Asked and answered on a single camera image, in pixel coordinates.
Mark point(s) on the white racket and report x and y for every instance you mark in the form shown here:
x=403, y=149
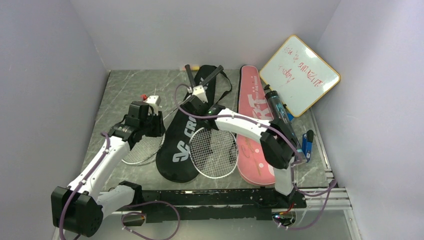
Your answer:
x=213, y=152
x=149, y=146

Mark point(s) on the black racket bag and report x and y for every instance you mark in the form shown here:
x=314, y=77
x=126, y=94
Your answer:
x=173, y=160

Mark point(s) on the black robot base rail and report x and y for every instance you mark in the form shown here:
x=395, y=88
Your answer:
x=216, y=204

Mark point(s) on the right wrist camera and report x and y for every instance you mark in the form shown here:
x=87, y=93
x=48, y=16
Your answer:
x=199, y=92

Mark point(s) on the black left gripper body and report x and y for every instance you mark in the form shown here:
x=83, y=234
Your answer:
x=152, y=126

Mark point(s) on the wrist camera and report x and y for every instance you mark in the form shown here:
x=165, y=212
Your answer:
x=152, y=100
x=199, y=92

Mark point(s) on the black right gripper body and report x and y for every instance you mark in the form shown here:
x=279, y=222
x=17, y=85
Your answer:
x=202, y=101

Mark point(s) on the whiteboard with yellow frame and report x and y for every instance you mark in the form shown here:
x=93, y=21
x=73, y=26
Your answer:
x=299, y=75

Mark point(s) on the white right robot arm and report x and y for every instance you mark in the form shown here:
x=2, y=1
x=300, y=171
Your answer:
x=272, y=135

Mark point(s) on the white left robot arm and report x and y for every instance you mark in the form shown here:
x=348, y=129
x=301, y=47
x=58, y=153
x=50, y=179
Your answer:
x=80, y=207

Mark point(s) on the black shuttlecock tube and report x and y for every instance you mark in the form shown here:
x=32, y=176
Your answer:
x=278, y=111

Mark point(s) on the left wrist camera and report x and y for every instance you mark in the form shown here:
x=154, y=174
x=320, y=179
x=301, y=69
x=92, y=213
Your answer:
x=152, y=100

